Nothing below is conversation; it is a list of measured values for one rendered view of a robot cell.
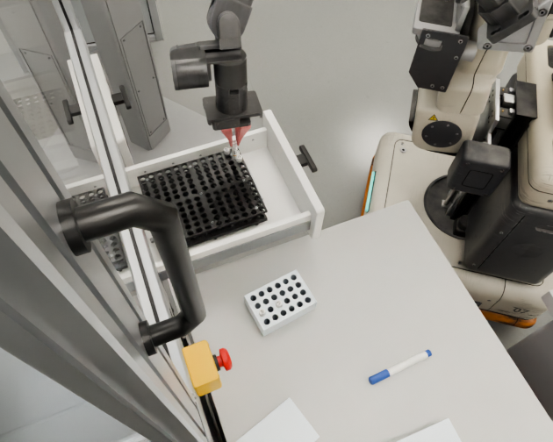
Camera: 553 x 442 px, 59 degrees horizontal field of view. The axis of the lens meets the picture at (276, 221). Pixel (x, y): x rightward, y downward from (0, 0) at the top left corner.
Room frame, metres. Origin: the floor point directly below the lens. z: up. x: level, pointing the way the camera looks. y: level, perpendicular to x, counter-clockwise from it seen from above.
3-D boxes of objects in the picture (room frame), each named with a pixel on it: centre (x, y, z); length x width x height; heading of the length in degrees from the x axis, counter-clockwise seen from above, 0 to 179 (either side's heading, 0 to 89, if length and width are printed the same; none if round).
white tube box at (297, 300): (0.37, -0.02, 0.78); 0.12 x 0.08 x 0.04; 122
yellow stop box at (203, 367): (0.21, 0.11, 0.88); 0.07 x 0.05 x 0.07; 25
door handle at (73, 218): (0.11, 0.07, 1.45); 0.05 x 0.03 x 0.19; 115
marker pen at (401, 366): (0.25, -0.26, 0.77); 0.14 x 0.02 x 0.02; 117
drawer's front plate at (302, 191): (0.63, -0.03, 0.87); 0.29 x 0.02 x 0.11; 25
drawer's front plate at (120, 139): (0.79, 0.40, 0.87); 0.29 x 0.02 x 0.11; 25
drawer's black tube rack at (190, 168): (0.55, 0.16, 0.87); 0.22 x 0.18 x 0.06; 115
